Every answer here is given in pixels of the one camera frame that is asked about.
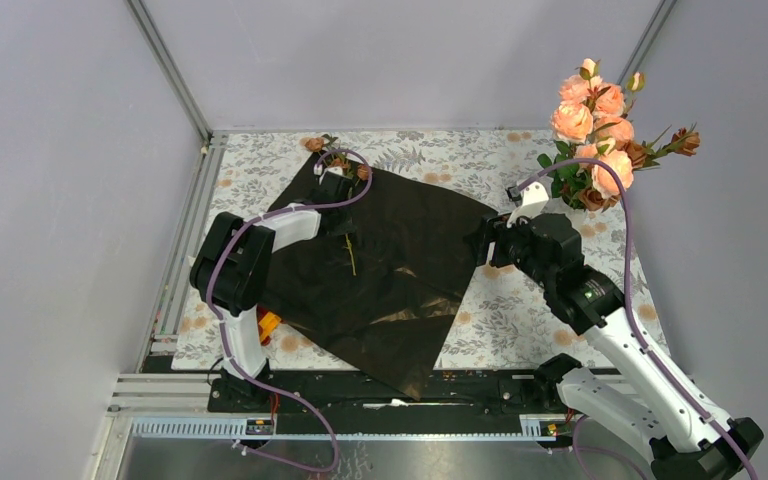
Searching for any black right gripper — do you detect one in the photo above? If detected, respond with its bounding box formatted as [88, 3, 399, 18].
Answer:
[461, 204, 554, 289]

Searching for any peach rose spray stem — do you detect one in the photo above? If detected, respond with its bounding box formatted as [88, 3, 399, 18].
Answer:
[575, 137, 634, 199]

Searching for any black wrapping paper sheet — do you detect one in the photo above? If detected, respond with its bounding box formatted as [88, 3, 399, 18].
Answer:
[260, 169, 492, 399]

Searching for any brown rose spray stem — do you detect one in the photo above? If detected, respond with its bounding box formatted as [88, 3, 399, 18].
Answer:
[550, 124, 701, 211]

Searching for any large peach rose stem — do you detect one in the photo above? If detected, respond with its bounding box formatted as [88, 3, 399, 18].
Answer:
[536, 58, 647, 200]

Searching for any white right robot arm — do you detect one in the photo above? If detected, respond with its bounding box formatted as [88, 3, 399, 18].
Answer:
[470, 214, 764, 479]

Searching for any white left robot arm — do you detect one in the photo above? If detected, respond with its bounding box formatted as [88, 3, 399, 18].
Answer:
[189, 168, 368, 411]

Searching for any orange toy block cart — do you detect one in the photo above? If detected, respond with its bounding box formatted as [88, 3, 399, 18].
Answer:
[256, 308, 282, 346]

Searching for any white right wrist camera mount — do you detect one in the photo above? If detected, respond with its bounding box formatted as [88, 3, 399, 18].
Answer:
[507, 181, 550, 228]

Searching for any aluminium frame rail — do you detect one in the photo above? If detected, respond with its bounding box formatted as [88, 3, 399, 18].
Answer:
[124, 0, 213, 144]

